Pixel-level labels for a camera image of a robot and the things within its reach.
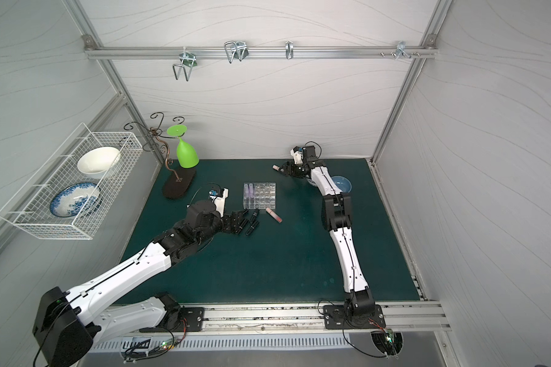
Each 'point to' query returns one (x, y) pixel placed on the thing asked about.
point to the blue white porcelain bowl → (311, 181)
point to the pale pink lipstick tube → (275, 167)
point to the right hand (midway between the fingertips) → (285, 167)
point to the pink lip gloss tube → (274, 215)
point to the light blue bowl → (343, 183)
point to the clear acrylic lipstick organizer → (259, 195)
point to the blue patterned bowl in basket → (76, 199)
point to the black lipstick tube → (255, 225)
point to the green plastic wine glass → (185, 154)
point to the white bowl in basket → (98, 160)
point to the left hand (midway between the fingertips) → (235, 210)
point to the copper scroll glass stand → (175, 188)
